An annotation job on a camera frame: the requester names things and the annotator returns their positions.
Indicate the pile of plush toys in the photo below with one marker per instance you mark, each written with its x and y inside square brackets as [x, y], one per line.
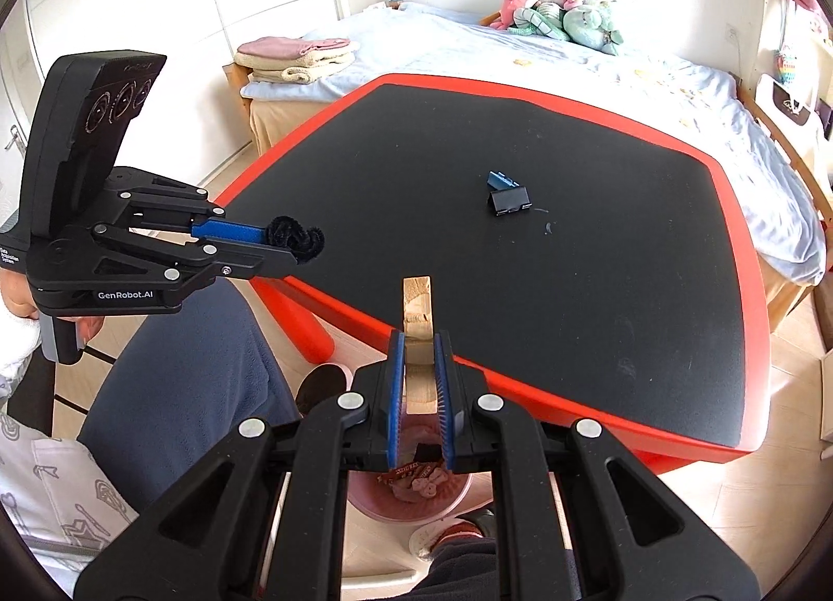
[589, 23]

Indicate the white tote bag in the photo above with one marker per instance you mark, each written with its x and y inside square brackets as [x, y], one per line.
[797, 121]

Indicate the slipper shoe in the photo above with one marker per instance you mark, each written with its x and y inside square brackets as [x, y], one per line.
[478, 524]
[325, 381]

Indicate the pink ribbed trash bin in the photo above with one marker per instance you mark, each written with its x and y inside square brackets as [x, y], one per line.
[425, 501]

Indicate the black small box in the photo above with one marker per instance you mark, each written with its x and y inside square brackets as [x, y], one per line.
[507, 201]

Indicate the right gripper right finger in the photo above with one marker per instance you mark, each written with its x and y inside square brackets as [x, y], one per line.
[578, 515]

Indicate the red table with black top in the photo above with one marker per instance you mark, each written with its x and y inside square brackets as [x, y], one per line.
[630, 291]

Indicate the red carton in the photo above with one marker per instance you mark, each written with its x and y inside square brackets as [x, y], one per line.
[403, 476]

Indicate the bed with blue sheet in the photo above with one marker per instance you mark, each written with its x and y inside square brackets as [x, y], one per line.
[786, 213]

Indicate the folded pink beige towels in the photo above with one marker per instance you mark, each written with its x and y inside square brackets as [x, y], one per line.
[295, 61]

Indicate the person's right leg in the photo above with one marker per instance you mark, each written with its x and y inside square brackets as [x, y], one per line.
[462, 569]

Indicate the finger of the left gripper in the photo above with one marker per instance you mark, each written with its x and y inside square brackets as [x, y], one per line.
[228, 230]
[228, 262]

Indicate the right slipper shoe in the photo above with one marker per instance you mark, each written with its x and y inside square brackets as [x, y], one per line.
[478, 524]

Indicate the person's left leg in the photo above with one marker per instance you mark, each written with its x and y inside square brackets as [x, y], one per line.
[182, 383]

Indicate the left slipper shoe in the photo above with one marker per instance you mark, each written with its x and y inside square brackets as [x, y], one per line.
[325, 381]

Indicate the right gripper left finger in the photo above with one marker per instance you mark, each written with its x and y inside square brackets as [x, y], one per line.
[262, 515]

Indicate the person's left hand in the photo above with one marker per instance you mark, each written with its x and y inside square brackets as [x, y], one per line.
[16, 294]

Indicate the blue small box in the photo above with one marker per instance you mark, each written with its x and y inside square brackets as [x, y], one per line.
[498, 181]

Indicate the segmented wooden strip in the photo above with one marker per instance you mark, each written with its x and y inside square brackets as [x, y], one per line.
[418, 328]

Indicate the small black wad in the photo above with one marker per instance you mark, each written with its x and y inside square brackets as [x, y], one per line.
[304, 243]

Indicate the person's leg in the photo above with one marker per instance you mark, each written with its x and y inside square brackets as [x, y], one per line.
[462, 569]
[182, 383]

